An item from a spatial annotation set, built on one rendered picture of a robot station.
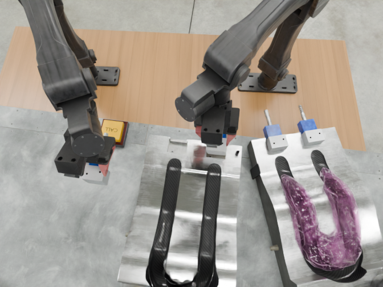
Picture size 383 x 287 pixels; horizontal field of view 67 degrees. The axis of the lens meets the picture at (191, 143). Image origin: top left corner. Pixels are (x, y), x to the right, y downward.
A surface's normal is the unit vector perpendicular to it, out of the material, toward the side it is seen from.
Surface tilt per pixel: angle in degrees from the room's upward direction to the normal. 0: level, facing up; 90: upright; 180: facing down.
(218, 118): 21
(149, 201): 1
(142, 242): 26
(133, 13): 0
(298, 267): 0
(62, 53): 15
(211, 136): 70
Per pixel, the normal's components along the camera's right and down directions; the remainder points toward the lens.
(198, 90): 0.17, -0.48
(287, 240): 0.07, -0.09
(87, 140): 0.35, 0.65
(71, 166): -0.08, 0.67
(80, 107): -0.13, -0.68
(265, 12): -0.15, -0.19
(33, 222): 0.02, -0.36
